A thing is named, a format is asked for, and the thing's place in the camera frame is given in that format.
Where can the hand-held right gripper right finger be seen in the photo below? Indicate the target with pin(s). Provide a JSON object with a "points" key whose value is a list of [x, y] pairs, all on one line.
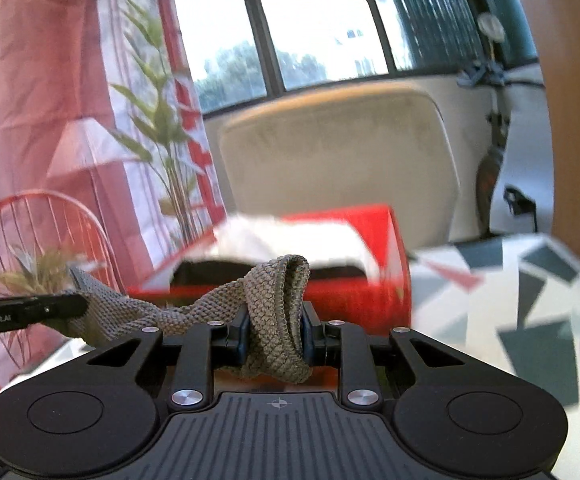
{"points": [[309, 332]]}

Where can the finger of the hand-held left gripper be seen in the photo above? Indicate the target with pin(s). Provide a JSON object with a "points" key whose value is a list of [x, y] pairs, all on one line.
{"points": [[57, 306]]}

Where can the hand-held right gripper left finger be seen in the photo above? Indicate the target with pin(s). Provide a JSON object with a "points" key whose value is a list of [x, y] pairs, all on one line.
{"points": [[241, 342]]}

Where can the olive knitted cloth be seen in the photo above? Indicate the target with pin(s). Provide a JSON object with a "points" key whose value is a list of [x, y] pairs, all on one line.
{"points": [[275, 310]]}

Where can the red cardboard box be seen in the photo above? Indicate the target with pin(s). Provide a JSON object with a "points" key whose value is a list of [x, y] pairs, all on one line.
{"points": [[370, 300]]}

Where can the heap of white cloths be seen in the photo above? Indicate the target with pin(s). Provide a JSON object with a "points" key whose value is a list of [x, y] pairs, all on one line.
{"points": [[290, 242]]}

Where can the beige chair with orange top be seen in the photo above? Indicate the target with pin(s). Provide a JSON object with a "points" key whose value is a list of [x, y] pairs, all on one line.
{"points": [[340, 155]]}

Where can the red printed backdrop cloth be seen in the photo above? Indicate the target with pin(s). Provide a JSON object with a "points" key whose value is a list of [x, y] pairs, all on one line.
{"points": [[44, 110]]}

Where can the exercise bike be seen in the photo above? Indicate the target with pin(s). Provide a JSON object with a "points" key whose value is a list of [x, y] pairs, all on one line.
{"points": [[492, 160]]}

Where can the black framed window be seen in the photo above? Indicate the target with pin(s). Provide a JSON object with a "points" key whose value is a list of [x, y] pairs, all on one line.
{"points": [[310, 35]]}

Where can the brown wooden panel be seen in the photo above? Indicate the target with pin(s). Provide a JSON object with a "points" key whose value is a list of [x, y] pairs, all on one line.
{"points": [[575, 110]]}

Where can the white plastic bag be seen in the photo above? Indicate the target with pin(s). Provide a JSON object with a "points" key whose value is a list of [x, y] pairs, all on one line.
{"points": [[491, 27]]}

